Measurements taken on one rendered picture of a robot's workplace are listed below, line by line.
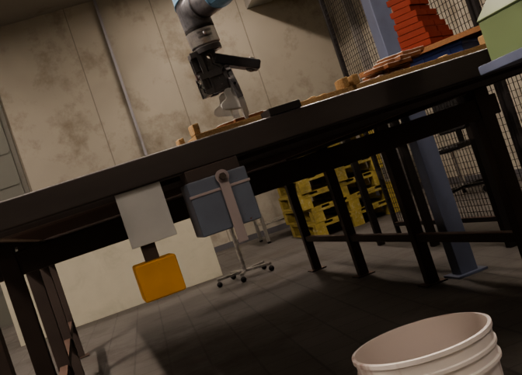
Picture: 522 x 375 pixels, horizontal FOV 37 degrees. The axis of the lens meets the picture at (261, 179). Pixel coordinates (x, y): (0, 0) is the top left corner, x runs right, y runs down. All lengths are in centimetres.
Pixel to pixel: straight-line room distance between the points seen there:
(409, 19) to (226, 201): 153
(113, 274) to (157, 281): 621
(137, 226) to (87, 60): 984
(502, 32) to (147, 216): 83
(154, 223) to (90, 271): 620
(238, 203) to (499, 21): 66
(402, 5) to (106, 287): 544
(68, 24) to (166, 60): 146
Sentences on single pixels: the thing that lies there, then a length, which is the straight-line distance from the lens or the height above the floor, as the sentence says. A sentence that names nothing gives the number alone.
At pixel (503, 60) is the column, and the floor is 86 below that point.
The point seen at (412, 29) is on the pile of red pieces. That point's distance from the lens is 302.
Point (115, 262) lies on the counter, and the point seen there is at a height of 47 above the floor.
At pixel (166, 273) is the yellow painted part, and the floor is 66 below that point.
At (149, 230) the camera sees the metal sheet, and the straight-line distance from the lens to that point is 168.
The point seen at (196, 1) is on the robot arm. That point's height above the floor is 124.
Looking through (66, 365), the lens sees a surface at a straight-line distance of 375.
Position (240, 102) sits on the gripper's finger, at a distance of 188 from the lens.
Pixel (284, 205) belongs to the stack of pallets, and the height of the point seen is 41.
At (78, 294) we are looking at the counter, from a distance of 790.
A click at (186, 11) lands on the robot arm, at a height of 123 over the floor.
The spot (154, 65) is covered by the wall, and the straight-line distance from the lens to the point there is 1144.
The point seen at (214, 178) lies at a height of 82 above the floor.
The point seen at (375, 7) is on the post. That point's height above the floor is 143.
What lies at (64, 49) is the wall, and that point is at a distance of 1153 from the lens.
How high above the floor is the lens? 79
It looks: level
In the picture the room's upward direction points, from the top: 19 degrees counter-clockwise
